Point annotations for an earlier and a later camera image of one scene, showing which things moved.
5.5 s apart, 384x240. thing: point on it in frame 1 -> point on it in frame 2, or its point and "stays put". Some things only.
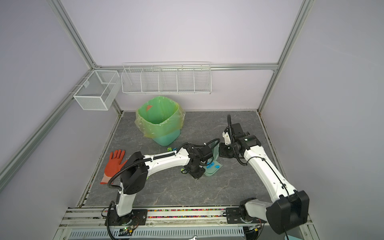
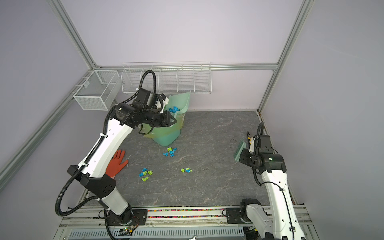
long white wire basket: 167,78 stays put
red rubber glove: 113,165 stays put
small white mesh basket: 99,91 stays put
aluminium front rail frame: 168,223 stays put
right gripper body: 227,151 -> 248,158
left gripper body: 197,172 -> 156,119
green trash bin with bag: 161,119 stays put
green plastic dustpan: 213,165 -> 180,100
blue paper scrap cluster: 210,165 -> 174,109
